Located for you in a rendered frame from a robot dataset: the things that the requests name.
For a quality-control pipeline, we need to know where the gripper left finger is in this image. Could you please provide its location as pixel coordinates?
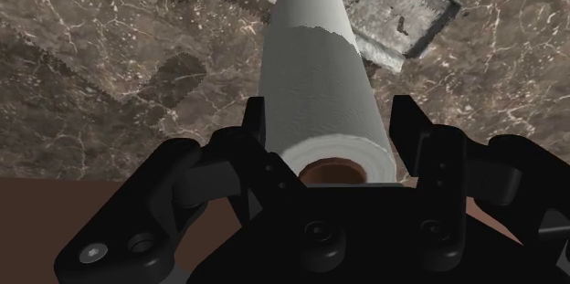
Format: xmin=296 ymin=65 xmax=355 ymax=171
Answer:
xmin=53 ymin=96 xmax=309 ymax=284

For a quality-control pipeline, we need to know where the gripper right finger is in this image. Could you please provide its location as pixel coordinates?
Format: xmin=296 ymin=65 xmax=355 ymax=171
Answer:
xmin=389 ymin=94 xmax=570 ymax=275

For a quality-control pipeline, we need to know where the white paper towel roll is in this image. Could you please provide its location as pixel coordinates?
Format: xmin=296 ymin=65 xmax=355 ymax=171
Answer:
xmin=258 ymin=0 xmax=398 ymax=186

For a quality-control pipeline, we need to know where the grey robot stand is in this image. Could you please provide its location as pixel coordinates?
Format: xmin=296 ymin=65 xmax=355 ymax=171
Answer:
xmin=182 ymin=0 xmax=462 ymax=75

